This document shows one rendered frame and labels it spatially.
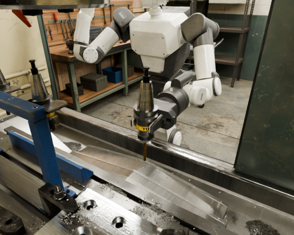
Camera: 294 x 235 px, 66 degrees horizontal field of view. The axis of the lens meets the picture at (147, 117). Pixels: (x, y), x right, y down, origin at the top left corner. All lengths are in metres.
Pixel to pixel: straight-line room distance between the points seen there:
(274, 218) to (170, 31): 0.91
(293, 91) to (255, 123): 0.17
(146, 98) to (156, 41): 0.60
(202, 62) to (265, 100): 0.31
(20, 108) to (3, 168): 0.42
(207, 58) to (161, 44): 0.22
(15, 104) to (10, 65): 0.81
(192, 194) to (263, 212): 0.30
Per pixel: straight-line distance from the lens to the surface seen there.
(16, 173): 0.98
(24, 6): 0.28
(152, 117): 0.56
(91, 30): 3.59
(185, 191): 1.06
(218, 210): 1.05
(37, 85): 0.67
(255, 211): 1.14
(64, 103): 0.65
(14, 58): 1.48
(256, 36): 4.86
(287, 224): 1.15
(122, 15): 1.28
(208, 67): 1.03
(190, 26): 1.07
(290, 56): 0.86
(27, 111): 0.62
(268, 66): 0.87
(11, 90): 0.82
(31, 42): 1.52
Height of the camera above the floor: 1.47
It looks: 28 degrees down
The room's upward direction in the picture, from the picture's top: straight up
